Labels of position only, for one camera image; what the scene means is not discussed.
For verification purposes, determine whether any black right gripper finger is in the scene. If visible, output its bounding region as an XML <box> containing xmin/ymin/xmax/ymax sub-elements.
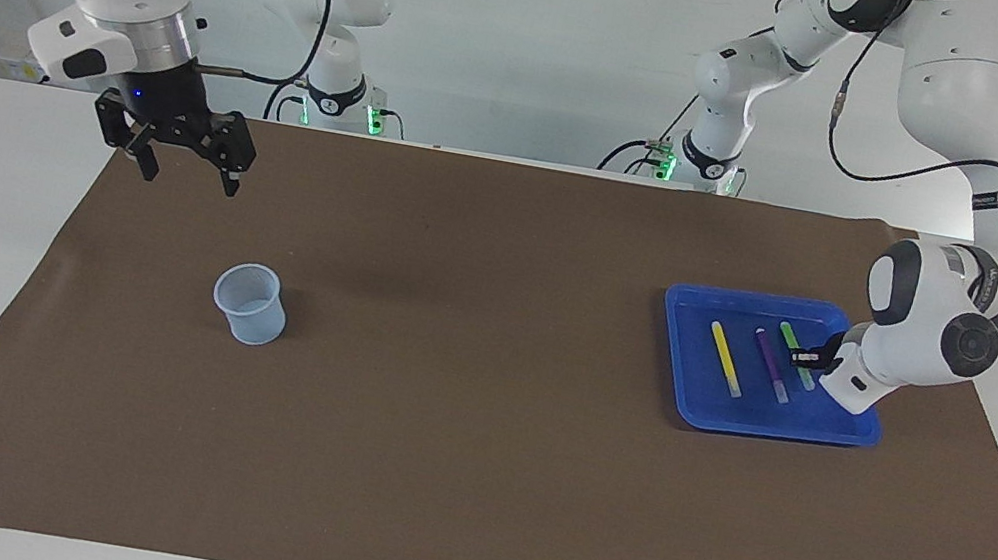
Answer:
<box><xmin>119</xmin><ymin>132</ymin><xmax>169</xmax><ymax>184</ymax></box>
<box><xmin>211</xmin><ymin>154</ymin><xmax>248</xmax><ymax>200</ymax></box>

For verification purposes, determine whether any green pen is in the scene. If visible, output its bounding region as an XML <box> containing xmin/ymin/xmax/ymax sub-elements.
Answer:
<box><xmin>769</xmin><ymin>320</ymin><xmax>826</xmax><ymax>393</ymax></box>

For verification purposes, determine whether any purple pen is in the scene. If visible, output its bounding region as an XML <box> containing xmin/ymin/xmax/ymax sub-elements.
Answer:
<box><xmin>743</xmin><ymin>326</ymin><xmax>801</xmax><ymax>406</ymax></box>

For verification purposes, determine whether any yellow pen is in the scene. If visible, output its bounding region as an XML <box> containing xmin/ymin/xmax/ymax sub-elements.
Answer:
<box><xmin>700</xmin><ymin>320</ymin><xmax>754</xmax><ymax>400</ymax></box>

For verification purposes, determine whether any blue plastic tray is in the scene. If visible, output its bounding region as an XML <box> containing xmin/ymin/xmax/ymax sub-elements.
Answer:
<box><xmin>644</xmin><ymin>276</ymin><xmax>903</xmax><ymax>459</ymax></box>

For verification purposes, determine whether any translucent plastic cup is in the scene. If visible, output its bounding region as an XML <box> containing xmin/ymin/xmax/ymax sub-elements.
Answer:
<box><xmin>205</xmin><ymin>257</ymin><xmax>296</xmax><ymax>351</ymax></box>

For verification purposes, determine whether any white power strip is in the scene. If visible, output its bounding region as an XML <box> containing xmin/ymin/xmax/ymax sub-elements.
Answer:
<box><xmin>0</xmin><ymin>50</ymin><xmax>55</xmax><ymax>86</ymax></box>

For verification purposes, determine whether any brown table mat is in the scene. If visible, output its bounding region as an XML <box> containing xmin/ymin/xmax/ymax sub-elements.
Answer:
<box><xmin>0</xmin><ymin>73</ymin><xmax>998</xmax><ymax>560</ymax></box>

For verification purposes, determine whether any black base cable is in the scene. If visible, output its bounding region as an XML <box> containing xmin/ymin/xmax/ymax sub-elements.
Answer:
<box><xmin>263</xmin><ymin>73</ymin><xmax>312</xmax><ymax>127</ymax></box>
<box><xmin>596</xmin><ymin>81</ymin><xmax>705</xmax><ymax>187</ymax></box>

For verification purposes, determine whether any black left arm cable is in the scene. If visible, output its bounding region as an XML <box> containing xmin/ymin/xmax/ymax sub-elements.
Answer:
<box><xmin>733</xmin><ymin>0</ymin><xmax>998</xmax><ymax>287</ymax></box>

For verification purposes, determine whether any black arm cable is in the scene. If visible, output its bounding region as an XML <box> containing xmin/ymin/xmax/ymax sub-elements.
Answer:
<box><xmin>189</xmin><ymin>0</ymin><xmax>334</xmax><ymax>95</ymax></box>
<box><xmin>733</xmin><ymin>0</ymin><xmax>998</xmax><ymax>287</ymax></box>

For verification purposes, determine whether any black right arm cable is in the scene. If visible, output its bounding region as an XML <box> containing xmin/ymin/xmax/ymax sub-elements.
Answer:
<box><xmin>189</xmin><ymin>0</ymin><xmax>334</xmax><ymax>95</ymax></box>

